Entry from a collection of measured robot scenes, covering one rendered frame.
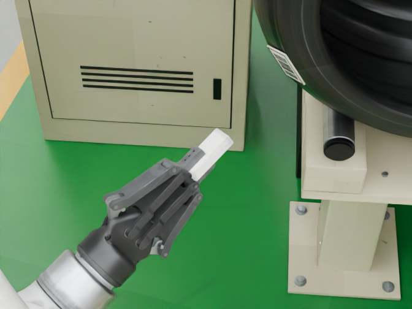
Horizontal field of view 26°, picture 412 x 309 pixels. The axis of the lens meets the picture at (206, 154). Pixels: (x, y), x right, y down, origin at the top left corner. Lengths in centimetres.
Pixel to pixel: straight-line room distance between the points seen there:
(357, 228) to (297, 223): 25
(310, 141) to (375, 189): 12
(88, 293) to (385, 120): 45
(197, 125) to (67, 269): 128
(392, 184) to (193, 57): 91
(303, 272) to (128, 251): 110
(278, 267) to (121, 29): 69
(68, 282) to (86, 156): 135
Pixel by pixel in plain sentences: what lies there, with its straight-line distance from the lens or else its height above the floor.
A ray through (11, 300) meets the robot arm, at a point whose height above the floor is 106.
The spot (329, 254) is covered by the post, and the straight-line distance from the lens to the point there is 216.
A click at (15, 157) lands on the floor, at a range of 246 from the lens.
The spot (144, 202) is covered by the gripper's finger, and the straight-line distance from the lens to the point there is 113.
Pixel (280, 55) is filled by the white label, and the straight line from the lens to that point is 115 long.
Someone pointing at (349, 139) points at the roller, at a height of 92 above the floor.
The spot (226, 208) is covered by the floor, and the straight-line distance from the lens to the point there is 230.
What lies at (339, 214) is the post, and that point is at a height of 24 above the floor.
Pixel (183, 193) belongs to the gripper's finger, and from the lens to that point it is 114.
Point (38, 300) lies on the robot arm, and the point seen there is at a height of 92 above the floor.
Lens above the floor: 187
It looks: 51 degrees down
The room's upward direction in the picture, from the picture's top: straight up
